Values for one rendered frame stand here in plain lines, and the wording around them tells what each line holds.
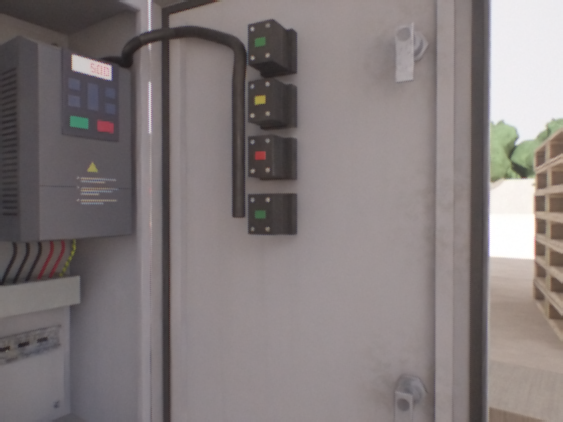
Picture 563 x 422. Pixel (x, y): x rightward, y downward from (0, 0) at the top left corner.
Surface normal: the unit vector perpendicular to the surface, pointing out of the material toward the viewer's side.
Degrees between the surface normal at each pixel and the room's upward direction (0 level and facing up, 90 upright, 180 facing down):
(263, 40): 90
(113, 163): 90
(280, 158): 90
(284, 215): 90
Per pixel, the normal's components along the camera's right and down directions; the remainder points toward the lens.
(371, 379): -0.47, 0.01
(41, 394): 0.82, 0.00
